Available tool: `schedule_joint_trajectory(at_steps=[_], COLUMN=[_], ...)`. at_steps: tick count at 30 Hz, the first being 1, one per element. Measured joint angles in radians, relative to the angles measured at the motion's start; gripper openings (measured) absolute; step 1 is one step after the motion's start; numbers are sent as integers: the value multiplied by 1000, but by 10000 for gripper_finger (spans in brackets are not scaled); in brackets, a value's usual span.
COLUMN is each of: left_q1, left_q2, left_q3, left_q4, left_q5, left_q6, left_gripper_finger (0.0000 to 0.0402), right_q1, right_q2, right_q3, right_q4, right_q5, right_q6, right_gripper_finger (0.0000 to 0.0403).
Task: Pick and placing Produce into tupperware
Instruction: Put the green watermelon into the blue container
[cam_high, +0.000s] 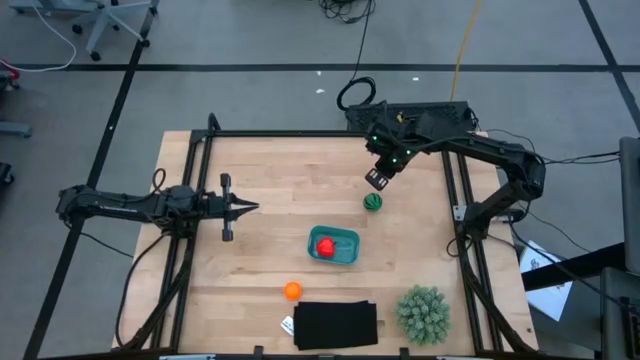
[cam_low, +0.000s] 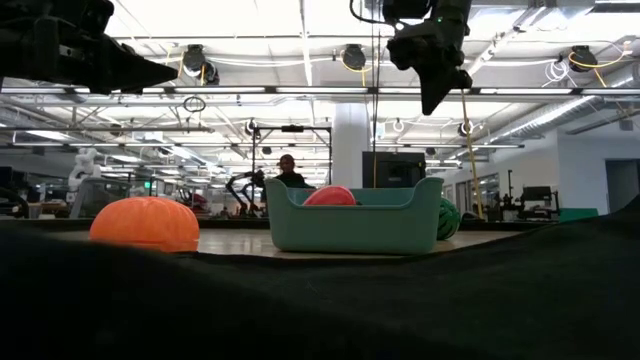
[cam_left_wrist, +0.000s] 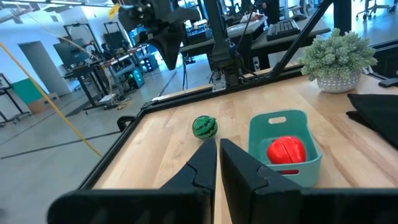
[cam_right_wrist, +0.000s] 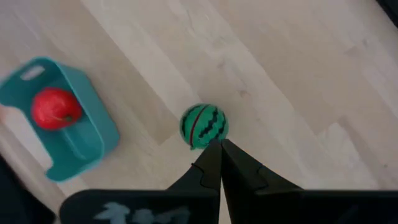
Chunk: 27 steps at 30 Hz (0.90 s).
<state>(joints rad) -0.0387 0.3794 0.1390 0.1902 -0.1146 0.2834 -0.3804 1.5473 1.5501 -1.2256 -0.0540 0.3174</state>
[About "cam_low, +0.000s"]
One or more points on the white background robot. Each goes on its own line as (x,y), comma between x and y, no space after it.
(82,167)

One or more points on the green box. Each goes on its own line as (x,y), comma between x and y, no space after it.
(577,215)

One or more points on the long ceiling light rail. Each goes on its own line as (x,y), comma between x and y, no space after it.
(320,90)

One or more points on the black background monitor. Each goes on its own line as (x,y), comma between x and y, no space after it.
(537,194)

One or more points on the black background robot arms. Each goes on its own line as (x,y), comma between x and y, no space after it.
(247,187)

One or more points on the black cloth napkin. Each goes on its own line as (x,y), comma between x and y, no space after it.
(320,310)

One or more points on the teal plastic tub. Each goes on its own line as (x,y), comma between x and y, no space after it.
(350,227)

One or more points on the red toy bell pepper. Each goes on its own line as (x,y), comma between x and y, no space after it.
(330,196)

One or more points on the orange toy pumpkin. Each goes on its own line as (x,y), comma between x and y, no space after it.
(145,222)

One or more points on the black background rig frame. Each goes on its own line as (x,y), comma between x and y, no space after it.
(292,128)

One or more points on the person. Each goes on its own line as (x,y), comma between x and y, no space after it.
(289,172)

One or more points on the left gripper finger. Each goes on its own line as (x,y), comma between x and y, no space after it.
(130,67)
(115,90)

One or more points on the grey door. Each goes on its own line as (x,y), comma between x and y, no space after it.
(622,185)

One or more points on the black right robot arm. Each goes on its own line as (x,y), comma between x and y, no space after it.
(450,10)

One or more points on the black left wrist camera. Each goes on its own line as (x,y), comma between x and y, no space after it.
(95,10)

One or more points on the white square pillar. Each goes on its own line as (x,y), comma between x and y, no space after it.
(350,145)

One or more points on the green toy watermelon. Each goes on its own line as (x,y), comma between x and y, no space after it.
(448,220)

